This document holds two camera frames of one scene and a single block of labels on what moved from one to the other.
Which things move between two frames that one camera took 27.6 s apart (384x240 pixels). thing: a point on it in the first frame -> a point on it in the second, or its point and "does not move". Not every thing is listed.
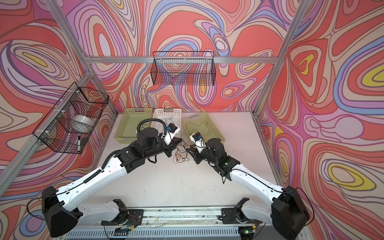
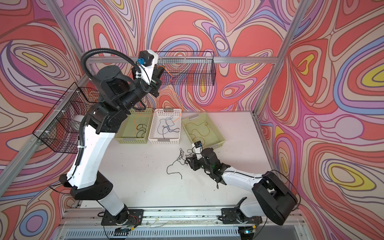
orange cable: (181, 153) -> (164, 109)
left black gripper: (172, 146) -> (155, 84)
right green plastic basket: (203, 124) does not move
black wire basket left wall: (68, 124) does not move
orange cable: (191, 122) does not move
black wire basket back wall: (183, 68) does not move
